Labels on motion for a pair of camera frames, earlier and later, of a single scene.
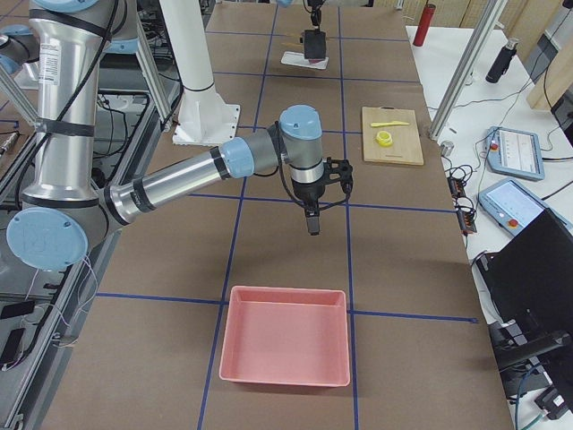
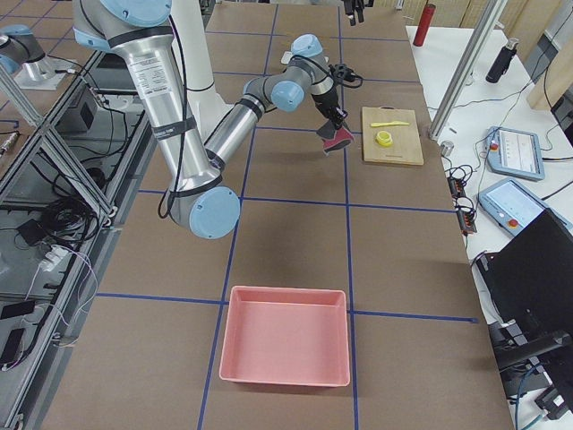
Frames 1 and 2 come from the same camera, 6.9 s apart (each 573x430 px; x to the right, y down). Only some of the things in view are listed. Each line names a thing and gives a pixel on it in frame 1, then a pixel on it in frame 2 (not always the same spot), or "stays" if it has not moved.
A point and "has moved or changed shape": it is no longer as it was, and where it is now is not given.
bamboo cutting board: [390, 135] stays
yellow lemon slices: [384, 138] stays
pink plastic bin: [286, 335] stays
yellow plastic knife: [394, 123] stays
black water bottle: [502, 61] stays
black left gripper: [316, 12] -> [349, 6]
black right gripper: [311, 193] -> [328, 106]
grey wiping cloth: [314, 44] has moved or changed shape
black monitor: [530, 278] stays
